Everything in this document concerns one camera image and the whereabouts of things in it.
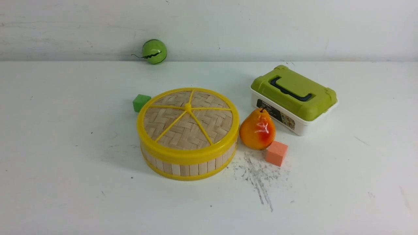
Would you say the yellow woven bamboo steamer lid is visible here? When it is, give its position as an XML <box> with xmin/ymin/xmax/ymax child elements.
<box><xmin>137</xmin><ymin>87</ymin><xmax>239</xmax><ymax>165</ymax></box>

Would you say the bamboo steamer base yellow rim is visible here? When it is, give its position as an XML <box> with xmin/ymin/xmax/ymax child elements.
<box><xmin>140</xmin><ymin>141</ymin><xmax>238</xmax><ymax>180</ymax></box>

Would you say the orange yellow toy pear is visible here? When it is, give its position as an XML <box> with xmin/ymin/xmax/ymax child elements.
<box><xmin>239</xmin><ymin>108</ymin><xmax>276</xmax><ymax>150</ymax></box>

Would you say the green cube block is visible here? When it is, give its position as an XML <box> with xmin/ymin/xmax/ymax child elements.
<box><xmin>132</xmin><ymin>94</ymin><xmax>152</xmax><ymax>113</ymax></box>

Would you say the salmon pink cube block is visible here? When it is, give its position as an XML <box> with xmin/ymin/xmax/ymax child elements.
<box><xmin>265</xmin><ymin>141</ymin><xmax>288</xmax><ymax>167</ymax></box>

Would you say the green lidded white storage box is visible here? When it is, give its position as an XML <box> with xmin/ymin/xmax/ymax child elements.
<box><xmin>250</xmin><ymin>65</ymin><xmax>338</xmax><ymax>136</ymax></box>

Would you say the green watermelon ball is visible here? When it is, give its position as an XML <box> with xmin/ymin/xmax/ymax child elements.
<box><xmin>132</xmin><ymin>39</ymin><xmax>168</xmax><ymax>65</ymax></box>

